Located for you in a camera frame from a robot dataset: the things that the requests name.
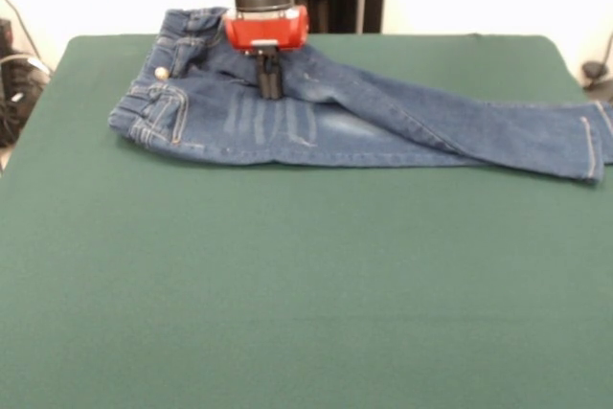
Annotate dark green table cloth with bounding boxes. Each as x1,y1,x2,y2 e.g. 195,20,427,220
0,34,613,409

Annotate thin grey cable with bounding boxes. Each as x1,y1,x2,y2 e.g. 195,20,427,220
0,0,40,59

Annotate blue denim jeans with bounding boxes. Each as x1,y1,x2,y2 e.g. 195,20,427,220
108,6,613,186

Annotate black stand base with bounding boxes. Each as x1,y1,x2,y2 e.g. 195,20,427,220
580,60,613,103
0,18,53,148

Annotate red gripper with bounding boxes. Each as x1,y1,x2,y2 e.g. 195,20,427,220
223,4,310,99

